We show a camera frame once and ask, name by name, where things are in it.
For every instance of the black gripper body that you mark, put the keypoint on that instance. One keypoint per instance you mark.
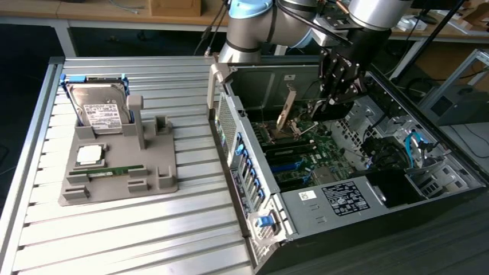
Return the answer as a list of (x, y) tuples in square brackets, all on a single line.
[(366, 48)]

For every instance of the black graphics card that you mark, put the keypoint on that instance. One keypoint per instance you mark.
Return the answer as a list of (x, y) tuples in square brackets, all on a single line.
[(332, 111)]

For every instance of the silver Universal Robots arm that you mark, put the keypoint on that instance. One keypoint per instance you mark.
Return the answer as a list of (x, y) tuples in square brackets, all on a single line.
[(248, 28)]

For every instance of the perforated metal drive cage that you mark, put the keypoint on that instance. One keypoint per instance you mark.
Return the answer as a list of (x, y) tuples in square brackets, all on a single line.
[(366, 116)]

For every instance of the white small box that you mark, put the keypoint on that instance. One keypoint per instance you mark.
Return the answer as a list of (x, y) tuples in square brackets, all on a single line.
[(415, 25)]

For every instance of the metal socket cover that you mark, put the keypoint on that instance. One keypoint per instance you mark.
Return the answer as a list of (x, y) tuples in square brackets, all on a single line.
[(304, 126)]

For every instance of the black monitor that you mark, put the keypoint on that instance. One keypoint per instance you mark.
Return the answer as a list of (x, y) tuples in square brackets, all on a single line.
[(425, 18)]

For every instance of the black slanted pole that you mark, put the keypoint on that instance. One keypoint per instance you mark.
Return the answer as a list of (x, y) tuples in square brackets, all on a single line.
[(438, 25)]

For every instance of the CPU socket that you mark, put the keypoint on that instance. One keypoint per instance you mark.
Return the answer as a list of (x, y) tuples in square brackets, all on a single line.
[(293, 137)]

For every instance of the green motherboard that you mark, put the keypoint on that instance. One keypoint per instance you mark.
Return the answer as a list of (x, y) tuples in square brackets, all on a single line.
[(332, 154)]

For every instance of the wooden desk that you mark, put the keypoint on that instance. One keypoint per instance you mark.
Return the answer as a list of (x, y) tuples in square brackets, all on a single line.
[(465, 36), (37, 11)]

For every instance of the black RAM slot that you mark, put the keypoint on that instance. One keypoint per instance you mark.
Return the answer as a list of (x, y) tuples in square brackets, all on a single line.
[(286, 148), (292, 156)]

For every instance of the grey cabinet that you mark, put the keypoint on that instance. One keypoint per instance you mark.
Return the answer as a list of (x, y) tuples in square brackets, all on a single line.
[(465, 109)]

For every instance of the grey chipset heatsink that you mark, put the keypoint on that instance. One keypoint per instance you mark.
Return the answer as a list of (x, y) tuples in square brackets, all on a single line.
[(324, 176)]

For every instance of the folded cardboard piece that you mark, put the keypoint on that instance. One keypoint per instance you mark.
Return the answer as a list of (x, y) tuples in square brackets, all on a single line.
[(478, 14)]

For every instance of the blue expansion slot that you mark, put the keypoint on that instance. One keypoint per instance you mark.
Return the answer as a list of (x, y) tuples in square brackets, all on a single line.
[(288, 167)]

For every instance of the black plastic drive cover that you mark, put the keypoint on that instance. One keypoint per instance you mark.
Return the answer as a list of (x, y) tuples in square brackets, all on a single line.
[(393, 189)]

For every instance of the silver disk bay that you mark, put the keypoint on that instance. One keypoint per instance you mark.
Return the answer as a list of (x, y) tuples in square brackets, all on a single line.
[(431, 186)]

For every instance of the silver power supply unit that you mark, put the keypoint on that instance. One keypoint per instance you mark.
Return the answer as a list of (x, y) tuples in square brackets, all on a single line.
[(301, 213)]

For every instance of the brown cardboard box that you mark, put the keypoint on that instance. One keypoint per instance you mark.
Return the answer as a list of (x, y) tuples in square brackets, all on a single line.
[(172, 7)]

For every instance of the blue case latch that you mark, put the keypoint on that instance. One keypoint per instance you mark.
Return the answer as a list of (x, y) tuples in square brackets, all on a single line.
[(264, 222)]

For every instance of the black open PC case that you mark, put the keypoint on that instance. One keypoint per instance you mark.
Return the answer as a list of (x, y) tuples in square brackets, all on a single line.
[(344, 246)]

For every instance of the silver hard disk drive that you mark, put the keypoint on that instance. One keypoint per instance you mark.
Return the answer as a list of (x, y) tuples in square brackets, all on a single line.
[(97, 106)]

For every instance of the green RAM stick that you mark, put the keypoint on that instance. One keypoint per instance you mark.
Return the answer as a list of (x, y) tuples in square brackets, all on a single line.
[(110, 171)]

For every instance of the blue disk caddy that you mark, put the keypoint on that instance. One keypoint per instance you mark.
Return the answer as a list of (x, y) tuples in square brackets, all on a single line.
[(77, 78)]

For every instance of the grey printed parts rack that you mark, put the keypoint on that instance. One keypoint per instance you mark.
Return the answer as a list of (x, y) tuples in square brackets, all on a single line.
[(118, 186)]

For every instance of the silver CPU chip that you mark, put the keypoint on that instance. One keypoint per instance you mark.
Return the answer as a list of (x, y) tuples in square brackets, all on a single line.
[(89, 154)]

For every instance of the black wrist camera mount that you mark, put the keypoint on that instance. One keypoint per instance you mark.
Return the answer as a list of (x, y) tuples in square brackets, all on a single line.
[(336, 21)]

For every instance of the aluminium profile frame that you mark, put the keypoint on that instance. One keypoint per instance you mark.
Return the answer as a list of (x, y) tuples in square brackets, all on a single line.
[(482, 53)]

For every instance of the grey printed corner bracket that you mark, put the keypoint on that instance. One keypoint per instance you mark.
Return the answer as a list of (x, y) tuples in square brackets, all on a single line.
[(216, 80)]

